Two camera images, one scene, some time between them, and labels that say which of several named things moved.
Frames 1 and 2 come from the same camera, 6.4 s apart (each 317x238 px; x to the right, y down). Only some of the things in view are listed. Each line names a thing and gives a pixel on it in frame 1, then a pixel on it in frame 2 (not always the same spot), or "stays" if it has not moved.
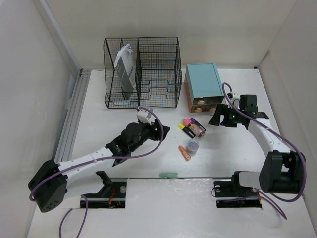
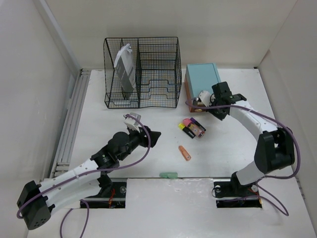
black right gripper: [220, 110] → [220, 116]
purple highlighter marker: [196, 122] stays
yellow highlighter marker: [182, 127] stays
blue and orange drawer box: [203, 87] stays
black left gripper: [155, 135] → [142, 136]
